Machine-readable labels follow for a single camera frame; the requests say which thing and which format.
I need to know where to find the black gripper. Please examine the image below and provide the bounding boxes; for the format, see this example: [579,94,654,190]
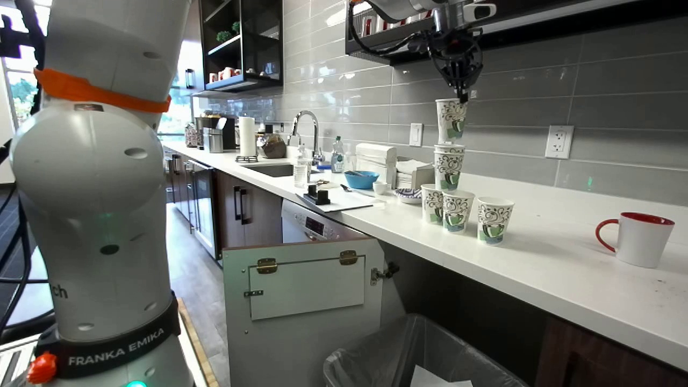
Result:
[428,25,484,105]

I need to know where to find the white square containers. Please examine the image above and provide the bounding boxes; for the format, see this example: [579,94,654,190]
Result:
[395,157,436,194]

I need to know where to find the white red ceramic mug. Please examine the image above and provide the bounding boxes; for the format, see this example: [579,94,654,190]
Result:
[372,8,394,37]

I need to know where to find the blue patterned paper bowl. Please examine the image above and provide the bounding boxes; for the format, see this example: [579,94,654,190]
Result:
[394,186,425,208]

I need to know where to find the black floating shelf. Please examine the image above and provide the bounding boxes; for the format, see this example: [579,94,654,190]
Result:
[343,0,688,69]

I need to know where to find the blue plastic bowl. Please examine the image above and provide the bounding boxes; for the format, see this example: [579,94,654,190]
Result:
[341,168,381,190]

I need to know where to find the chrome kitchen faucet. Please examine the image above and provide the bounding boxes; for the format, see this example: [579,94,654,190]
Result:
[287,106,323,162]

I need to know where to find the white cutting board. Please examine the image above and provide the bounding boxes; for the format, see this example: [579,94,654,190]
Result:
[295,186,376,215]

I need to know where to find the black plastic holder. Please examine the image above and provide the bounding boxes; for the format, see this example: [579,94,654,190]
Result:
[303,183,332,208]

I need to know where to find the clear plastic water bottle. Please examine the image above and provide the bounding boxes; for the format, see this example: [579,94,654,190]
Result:
[292,141,314,190]

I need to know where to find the glass coffee pot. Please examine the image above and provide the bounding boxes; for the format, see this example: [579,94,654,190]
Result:
[255,122,290,161]

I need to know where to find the kitchen sink basin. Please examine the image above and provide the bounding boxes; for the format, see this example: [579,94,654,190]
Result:
[241,158,297,181]

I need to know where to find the steel dishwasher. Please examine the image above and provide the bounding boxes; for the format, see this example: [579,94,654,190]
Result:
[280,199,362,245]

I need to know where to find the white paper towel roll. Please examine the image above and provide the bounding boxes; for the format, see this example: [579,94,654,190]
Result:
[236,114,260,162]

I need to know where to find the steel coffee machine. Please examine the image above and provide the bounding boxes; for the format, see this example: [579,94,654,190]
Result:
[202,114,239,154]

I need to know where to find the grey trash bin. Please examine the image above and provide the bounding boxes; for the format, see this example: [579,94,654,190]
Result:
[321,312,528,387]

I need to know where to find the open cabinet door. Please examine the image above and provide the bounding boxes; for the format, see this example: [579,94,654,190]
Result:
[222,235,392,387]

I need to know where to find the dark wooden base cabinet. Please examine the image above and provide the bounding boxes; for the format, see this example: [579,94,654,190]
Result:
[533,313,688,387]

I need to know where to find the white wall switch plate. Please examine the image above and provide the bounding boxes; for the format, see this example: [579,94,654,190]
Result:
[407,120,425,147]

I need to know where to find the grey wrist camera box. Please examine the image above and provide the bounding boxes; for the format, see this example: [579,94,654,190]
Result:
[458,0,499,24]

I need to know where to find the white wall outlet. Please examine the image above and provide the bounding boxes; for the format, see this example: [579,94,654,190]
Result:
[543,124,576,161]

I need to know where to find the white mug red handle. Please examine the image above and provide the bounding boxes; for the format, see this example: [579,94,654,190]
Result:
[594,210,676,271]

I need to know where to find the brown cabinet black handle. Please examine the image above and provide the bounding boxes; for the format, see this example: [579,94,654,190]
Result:
[213,170,286,254]

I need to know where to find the black wall shelf unit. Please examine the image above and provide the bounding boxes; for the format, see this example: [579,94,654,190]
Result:
[198,0,283,94]

